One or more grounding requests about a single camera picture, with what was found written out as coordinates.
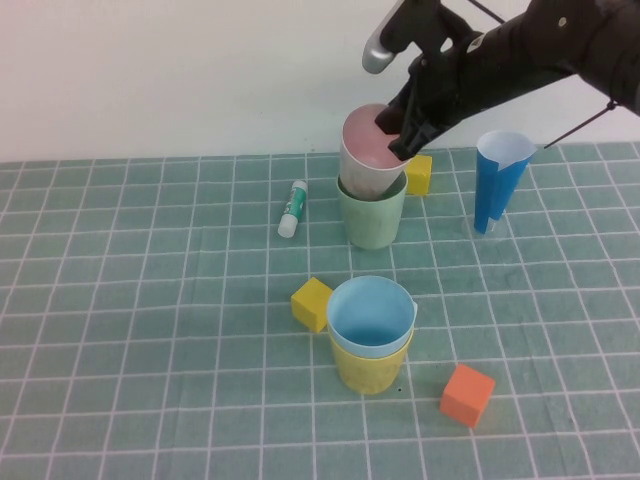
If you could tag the yellow plastic cup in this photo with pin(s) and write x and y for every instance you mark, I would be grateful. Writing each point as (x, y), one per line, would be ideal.
(370, 375)

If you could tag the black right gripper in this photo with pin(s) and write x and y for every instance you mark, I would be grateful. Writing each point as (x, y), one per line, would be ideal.
(445, 85)

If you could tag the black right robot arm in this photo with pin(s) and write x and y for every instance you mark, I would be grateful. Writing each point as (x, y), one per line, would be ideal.
(550, 45)

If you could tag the green plastic cup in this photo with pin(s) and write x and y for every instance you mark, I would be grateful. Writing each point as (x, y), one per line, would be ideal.
(370, 225)

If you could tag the green white glue stick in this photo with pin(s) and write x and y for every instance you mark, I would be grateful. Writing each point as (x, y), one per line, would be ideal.
(295, 205)

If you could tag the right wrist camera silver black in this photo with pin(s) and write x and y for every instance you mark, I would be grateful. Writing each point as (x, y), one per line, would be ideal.
(377, 60)

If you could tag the light blue plastic cup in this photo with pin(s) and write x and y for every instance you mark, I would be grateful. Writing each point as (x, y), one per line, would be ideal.
(350, 305)

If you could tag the blue paper cone cup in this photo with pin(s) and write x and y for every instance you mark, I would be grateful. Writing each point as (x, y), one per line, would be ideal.
(495, 185)

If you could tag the orange foam cube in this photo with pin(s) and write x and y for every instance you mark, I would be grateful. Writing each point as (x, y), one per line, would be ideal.
(467, 395)

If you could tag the pink plastic cup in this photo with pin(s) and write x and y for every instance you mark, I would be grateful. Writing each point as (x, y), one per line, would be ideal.
(360, 150)

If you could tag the yellow foam cube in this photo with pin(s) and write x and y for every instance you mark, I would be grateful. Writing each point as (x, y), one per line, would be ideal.
(420, 177)
(307, 305)

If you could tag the green checked tablecloth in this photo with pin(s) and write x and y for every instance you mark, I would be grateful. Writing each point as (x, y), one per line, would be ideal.
(150, 325)

